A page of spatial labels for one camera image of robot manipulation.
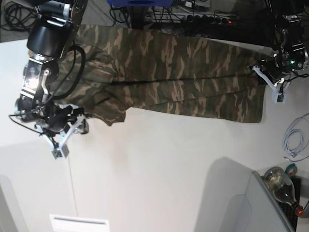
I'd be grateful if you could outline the clear glass bottle red cap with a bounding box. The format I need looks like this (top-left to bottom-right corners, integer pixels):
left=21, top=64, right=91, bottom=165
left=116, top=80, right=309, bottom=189
left=264, top=167, right=304, bottom=217

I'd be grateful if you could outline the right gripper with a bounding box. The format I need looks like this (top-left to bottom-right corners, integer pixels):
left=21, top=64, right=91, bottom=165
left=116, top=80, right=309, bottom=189
left=36, top=105, right=93, bottom=135

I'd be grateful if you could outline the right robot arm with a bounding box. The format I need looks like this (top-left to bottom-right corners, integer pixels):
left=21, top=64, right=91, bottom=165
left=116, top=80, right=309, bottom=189
left=14, top=0, right=88, bottom=137

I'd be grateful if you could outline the camouflage t-shirt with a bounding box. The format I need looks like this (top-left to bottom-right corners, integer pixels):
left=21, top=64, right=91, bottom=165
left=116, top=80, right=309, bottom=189
left=58, top=24, right=269, bottom=126

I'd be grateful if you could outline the coiled white cable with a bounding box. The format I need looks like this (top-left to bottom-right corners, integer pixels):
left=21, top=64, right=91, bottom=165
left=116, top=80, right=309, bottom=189
left=282, top=115, right=309, bottom=161

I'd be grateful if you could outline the black power strip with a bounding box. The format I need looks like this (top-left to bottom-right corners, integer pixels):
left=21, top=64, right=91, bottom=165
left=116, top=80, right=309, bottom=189
left=182, top=14, right=239, bottom=26

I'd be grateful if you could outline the blue box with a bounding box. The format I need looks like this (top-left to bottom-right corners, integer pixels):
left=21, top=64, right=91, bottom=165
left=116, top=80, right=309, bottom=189
left=108, top=0, right=181, bottom=7

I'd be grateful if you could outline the green tape roll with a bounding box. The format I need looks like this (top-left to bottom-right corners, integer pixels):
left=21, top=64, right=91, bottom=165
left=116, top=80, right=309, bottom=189
left=285, top=163, right=297, bottom=177

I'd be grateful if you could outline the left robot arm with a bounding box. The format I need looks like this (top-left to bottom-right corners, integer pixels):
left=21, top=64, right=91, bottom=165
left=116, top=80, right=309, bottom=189
left=259, top=0, right=309, bottom=84

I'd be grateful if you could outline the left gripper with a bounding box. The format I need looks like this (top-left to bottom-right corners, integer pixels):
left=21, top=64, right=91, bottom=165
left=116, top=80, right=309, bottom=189
left=257, top=59, right=292, bottom=85

